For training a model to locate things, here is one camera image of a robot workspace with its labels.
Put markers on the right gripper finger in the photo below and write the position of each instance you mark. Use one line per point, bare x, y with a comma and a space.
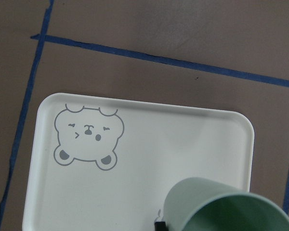
160, 226

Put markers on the green cup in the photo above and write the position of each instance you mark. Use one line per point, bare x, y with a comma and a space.
198, 204

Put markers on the cream bear tray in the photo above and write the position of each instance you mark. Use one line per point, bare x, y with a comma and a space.
101, 164

